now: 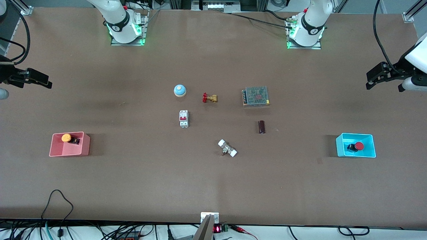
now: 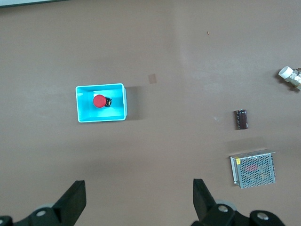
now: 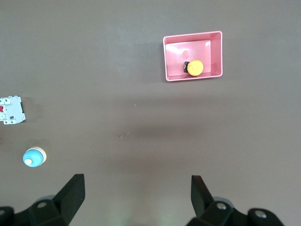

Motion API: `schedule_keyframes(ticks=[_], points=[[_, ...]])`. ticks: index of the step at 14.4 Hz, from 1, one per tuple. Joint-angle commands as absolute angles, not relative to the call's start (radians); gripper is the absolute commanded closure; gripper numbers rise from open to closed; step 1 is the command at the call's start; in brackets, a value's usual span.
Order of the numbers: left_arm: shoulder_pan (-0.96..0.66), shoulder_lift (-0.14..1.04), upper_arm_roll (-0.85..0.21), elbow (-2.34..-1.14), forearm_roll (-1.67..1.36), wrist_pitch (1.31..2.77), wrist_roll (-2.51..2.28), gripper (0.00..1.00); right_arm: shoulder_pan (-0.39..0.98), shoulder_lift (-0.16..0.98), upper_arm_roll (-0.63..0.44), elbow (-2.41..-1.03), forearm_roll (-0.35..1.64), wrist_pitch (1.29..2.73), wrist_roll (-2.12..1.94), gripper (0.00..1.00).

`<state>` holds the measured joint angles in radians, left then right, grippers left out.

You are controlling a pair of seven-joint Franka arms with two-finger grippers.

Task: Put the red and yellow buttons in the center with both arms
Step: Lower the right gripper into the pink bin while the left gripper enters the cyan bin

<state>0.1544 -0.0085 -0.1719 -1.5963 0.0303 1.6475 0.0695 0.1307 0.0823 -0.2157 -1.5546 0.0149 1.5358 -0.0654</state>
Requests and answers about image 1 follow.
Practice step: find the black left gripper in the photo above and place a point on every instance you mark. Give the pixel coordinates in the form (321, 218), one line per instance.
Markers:
(398, 71)

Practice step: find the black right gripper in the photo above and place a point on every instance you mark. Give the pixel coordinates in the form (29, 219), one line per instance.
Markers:
(6, 74)

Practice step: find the yellow push button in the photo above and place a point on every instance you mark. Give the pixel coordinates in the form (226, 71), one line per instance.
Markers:
(66, 137)

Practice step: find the red push button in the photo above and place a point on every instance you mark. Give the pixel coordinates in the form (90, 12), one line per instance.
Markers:
(359, 146)

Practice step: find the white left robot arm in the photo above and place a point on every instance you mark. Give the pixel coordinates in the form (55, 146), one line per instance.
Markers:
(308, 28)

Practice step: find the pink plastic bin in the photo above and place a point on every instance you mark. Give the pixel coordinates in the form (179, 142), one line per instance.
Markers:
(61, 150)

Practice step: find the cyan plastic bin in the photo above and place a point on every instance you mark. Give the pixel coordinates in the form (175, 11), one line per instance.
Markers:
(367, 151)

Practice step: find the metal mesh power supply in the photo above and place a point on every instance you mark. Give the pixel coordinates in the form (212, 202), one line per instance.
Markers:
(256, 96)

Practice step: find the brown cylindrical capacitor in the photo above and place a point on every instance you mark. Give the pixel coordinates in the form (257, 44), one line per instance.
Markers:
(262, 127)

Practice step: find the blue bell-shaped button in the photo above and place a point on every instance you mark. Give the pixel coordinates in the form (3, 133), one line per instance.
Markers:
(179, 90)

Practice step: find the white circuit breaker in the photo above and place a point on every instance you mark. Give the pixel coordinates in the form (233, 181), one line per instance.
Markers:
(183, 119)

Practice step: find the white-capped metal valve fitting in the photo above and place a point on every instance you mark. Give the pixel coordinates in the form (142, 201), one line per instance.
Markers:
(227, 148)

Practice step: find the white power strip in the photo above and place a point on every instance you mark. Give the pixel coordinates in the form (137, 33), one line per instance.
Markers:
(220, 5)

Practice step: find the red clip lead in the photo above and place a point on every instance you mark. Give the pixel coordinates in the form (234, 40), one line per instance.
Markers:
(243, 230)

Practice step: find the red digit display module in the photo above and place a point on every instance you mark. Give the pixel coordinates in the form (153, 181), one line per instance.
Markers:
(217, 229)

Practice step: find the aluminium frame profile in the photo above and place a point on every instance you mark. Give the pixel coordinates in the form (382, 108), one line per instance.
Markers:
(26, 8)
(413, 11)

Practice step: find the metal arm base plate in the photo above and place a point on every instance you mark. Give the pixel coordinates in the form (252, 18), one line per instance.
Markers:
(143, 31)
(290, 45)

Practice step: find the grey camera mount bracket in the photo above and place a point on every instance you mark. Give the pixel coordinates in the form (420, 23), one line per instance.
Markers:
(206, 228)

